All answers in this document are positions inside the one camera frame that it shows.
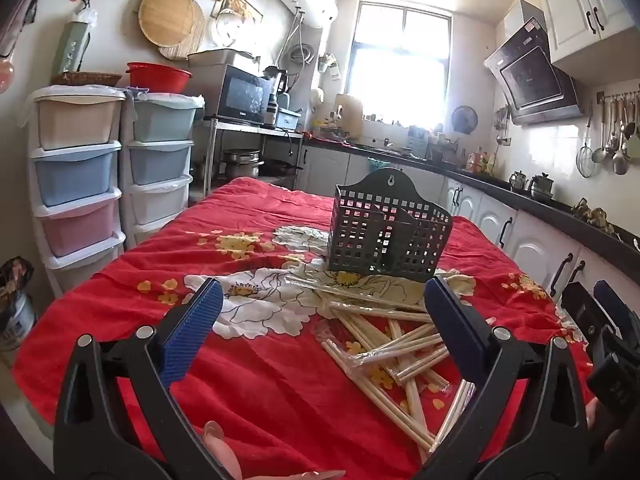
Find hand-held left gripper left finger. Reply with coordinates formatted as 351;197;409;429
53;277;233;480

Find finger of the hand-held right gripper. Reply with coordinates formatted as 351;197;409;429
594;280;640;346
560;282;608;343

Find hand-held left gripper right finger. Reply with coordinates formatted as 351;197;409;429
412;275;588;480

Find group of chopsticks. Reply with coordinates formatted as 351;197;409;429
287;267;496;456

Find green plastic utensil basket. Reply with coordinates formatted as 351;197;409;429
326;167;453;283

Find row of hanging kitchen utensils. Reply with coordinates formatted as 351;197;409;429
575;90;640;178

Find person's left hand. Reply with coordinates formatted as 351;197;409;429
202;420;347;480

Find white lower kitchen cabinets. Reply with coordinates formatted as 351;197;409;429
300;145;640;321

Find white kitchen cabinets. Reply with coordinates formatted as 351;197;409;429
502;0;640;66
300;145;640;321

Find brown dried roots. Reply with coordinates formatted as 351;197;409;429
572;197;618;236

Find red floral blanket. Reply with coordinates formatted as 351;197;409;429
12;176;596;480

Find black kitchen countertop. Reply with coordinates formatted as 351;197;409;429
302;135;640;271

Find steel teapot with lid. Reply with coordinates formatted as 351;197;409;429
529;172;555;200

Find pastel drawer tower green top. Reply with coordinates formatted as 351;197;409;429
122;92;206;248

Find steel cooking pot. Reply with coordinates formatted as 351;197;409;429
222;148;264;181

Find bucket with tools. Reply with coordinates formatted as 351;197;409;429
0;255;38;353

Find black frying pan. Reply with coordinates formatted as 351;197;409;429
260;159;303;177

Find pastel drawer tower beige top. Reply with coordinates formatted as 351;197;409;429
27;85;127;296

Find small black fan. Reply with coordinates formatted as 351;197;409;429
451;105;478;135

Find metal rack table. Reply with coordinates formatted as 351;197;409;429
202;115;306;196

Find black range hood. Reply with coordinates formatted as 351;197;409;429
484;16;585;127

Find translucent plastic jug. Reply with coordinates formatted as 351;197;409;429
334;93;365;136

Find small grey storage box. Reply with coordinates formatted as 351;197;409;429
276;106;303;130

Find black microwave oven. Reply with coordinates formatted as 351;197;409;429
212;64;273;126

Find black blender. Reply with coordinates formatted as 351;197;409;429
263;65;291;128

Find red plastic basin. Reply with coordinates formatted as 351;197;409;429
126;62;193;94

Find kitchen window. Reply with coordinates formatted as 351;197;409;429
350;1;453;128

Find grey plastic box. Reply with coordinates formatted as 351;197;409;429
187;48;256;68

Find brown woven basket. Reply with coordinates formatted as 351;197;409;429
50;71;123;87

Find flat bamboo sieve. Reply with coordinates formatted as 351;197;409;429
157;0;207;61

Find white upper kitchen cabinets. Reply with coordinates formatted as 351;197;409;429
502;0;640;66

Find white hanging lid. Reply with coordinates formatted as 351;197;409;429
211;7;238;48

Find green hanging bag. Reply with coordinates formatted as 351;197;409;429
51;10;96;76

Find round bamboo tray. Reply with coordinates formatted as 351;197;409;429
138;0;197;47

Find framed wall picture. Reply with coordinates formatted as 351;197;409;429
212;0;264;23

